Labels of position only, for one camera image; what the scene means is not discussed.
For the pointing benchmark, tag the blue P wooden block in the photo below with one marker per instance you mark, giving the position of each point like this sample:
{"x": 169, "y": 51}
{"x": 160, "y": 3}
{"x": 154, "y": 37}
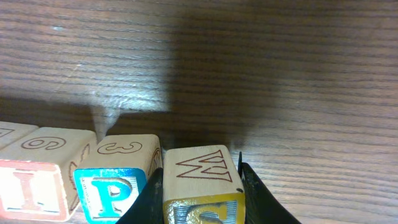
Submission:
{"x": 115, "y": 172}

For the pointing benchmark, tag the red I wooden block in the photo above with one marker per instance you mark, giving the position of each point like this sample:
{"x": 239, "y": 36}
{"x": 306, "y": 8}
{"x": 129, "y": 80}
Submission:
{"x": 37, "y": 174}

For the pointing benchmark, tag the yellow S wooden block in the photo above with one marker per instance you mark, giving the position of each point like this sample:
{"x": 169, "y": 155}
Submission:
{"x": 201, "y": 185}

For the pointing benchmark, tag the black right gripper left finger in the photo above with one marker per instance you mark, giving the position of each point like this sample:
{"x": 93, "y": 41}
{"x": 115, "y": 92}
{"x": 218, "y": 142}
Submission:
{"x": 147, "y": 208}

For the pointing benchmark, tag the green R wooden block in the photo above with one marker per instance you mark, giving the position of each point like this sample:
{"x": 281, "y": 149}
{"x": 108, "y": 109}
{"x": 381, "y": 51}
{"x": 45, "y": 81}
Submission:
{"x": 11, "y": 132}

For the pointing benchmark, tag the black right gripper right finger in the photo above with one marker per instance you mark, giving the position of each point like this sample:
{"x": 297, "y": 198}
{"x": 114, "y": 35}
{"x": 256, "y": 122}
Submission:
{"x": 261, "y": 206}

